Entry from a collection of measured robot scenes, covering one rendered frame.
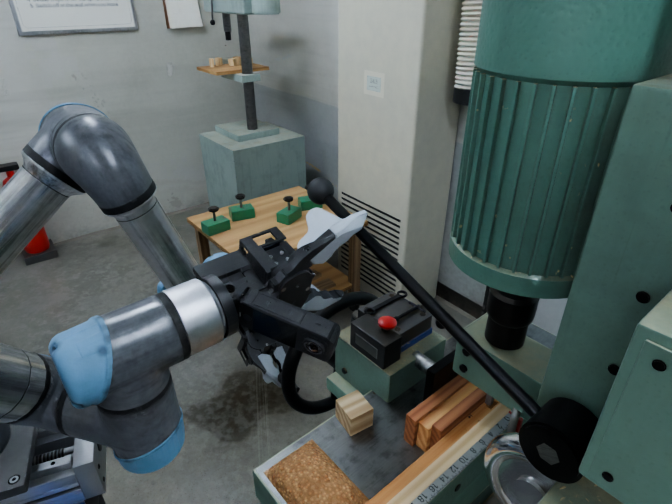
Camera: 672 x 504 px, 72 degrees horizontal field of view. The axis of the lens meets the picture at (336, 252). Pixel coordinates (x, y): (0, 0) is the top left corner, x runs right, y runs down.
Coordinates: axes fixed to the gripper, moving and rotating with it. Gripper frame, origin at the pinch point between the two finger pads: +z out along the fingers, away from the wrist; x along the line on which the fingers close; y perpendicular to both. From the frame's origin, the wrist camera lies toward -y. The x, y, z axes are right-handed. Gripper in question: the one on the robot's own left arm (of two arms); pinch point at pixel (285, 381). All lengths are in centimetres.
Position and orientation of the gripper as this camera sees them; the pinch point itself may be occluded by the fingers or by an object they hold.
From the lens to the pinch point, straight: 104.5
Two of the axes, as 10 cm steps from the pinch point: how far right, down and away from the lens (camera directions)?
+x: -7.9, 2.5, -5.6
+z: 5.1, 7.7, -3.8
